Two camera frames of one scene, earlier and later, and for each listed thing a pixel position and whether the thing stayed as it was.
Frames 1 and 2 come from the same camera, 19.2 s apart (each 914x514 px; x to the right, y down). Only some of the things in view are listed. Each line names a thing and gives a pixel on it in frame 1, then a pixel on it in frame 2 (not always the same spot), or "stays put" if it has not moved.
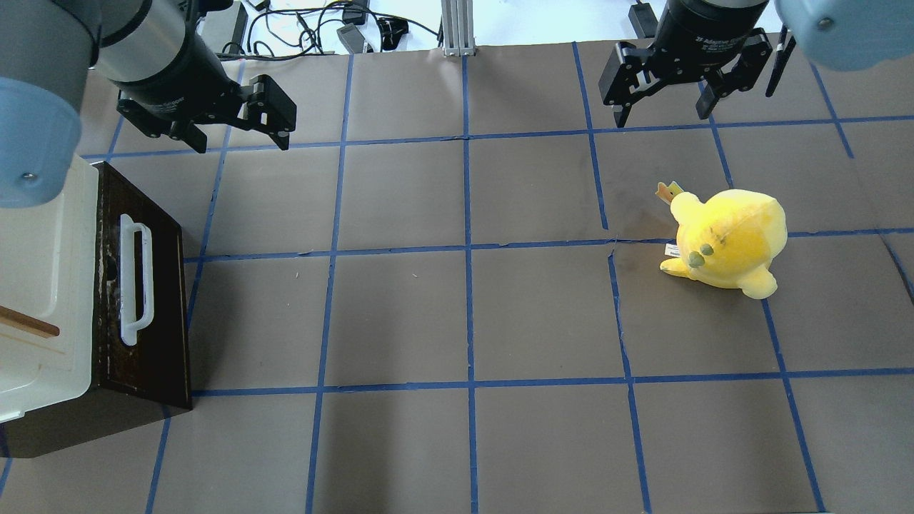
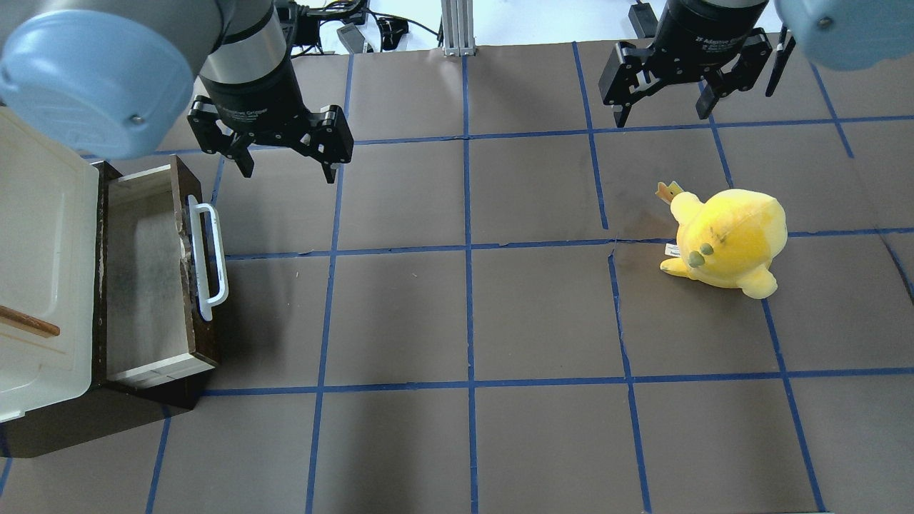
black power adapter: x=353 y=38 stays put
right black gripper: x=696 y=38 stays put
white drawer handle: x=128 y=324 to x=206 y=302
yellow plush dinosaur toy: x=729 y=241 stays put
